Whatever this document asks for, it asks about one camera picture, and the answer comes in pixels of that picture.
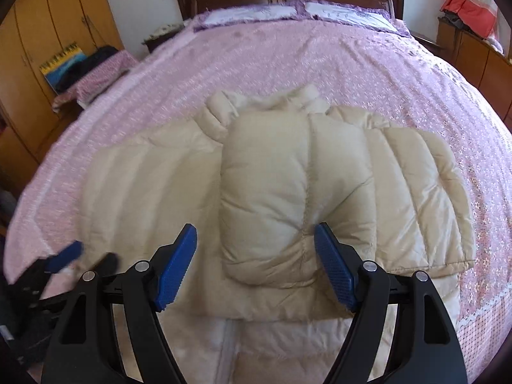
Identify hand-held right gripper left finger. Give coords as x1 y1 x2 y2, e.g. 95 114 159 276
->
41 223 198 384

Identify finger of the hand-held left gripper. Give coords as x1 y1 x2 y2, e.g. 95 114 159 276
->
89 252 121 280
44 241 84 276

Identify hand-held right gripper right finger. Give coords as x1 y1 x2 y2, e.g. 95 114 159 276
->
314 222 468 384

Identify beige puffer jacket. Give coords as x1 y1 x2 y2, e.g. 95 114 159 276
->
78 84 476 384

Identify dark folded clothes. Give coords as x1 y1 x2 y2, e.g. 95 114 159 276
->
438 10 461 29

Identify blue framed painting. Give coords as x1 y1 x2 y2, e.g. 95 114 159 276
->
39 41 87 89

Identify pink floral chair cover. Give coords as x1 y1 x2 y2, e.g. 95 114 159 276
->
52 51 139 108

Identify pink floral bedspread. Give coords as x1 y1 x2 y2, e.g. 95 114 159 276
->
4 8 512 384

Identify dark wooden nightstand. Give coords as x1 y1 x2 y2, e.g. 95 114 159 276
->
142 24 187 53

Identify white lace doily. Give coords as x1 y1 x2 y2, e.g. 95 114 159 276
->
150 24 185 38

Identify yellow wooden wardrobe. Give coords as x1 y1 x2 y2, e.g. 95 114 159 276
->
0 0 124 193

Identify white purple frilled pillow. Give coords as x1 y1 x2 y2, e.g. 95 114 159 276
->
304 1 411 38
193 2 307 33

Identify brown wooden dresser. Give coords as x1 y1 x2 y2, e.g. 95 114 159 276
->
436 16 512 121

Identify cream and coral curtain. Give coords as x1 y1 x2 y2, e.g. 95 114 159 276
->
440 0 500 41

